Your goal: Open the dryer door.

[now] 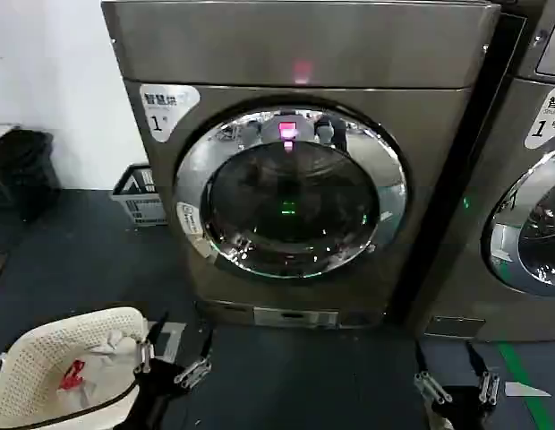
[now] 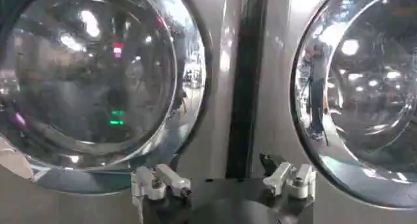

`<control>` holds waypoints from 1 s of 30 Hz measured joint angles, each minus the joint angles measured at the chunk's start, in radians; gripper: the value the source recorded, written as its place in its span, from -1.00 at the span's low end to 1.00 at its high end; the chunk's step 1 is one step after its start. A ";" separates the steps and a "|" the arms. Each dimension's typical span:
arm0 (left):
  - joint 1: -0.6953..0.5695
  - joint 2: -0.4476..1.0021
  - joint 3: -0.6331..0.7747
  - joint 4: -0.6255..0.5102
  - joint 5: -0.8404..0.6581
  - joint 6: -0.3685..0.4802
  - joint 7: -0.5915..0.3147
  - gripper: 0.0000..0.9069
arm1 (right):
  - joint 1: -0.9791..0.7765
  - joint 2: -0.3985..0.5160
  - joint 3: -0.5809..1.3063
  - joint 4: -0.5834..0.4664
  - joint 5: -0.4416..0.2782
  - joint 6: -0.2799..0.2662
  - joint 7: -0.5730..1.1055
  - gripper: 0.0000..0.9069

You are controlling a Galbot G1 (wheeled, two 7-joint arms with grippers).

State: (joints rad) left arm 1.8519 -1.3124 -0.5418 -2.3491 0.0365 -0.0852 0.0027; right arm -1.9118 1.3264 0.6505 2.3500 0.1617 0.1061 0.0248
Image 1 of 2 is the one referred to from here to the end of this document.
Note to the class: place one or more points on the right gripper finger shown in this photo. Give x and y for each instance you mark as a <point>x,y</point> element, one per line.
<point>489,385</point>
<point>432,385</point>

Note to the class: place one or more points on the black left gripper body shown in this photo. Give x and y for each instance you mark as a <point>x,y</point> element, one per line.
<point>159,385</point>

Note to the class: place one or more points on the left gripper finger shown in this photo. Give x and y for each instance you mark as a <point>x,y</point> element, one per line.
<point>194,372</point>
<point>143,356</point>

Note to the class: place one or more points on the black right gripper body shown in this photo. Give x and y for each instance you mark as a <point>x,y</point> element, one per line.
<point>467,407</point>

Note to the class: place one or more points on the green floor tape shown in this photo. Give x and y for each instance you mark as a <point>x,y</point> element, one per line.
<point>521,385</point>

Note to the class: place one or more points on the white arrow floor marker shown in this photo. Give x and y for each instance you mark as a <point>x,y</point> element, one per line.
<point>526,389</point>

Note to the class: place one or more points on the white cloth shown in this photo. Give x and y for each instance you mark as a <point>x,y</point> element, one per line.
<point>105,358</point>

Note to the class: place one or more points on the red garment piece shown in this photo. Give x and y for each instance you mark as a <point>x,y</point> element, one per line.
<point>73,374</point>

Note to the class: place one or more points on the white perforated laundry basket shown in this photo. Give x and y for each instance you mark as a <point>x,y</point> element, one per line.
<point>40,349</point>

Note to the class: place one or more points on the small white door sticker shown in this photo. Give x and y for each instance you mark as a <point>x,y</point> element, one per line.
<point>188,218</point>

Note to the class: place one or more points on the round glass dryer door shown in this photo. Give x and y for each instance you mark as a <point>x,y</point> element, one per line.
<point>537,242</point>
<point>295,201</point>

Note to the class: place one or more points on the grey slotted plastic basket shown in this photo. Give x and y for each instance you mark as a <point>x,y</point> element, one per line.
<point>141,201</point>

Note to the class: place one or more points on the black plastic crate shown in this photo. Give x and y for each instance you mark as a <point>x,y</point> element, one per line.
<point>24,174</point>

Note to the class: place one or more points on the white number label sticker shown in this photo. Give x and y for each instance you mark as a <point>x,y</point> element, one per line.
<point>168,112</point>
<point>546,121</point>

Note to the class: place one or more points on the grey dryer with cut-off label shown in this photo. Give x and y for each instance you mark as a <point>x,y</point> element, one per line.
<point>497,134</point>

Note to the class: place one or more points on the grey front-load dryer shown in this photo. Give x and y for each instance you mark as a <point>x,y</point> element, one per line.
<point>304,45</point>

